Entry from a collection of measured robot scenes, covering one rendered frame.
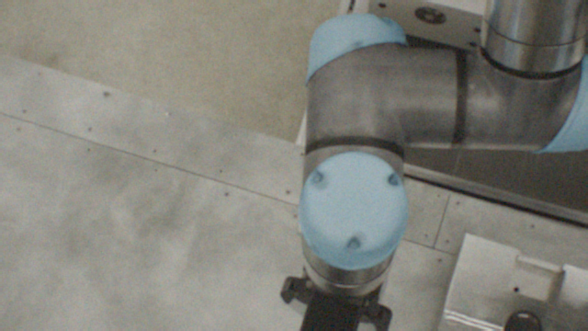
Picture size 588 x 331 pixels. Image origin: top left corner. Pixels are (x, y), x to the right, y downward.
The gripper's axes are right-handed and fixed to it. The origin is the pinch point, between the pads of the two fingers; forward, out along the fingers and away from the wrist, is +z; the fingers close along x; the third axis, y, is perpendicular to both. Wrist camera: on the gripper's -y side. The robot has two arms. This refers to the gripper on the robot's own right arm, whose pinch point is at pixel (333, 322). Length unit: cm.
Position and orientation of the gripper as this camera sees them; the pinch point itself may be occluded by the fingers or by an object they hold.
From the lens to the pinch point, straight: 113.4
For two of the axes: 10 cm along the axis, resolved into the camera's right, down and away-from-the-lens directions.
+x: -9.5, -3.0, 1.1
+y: 3.2, -9.0, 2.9
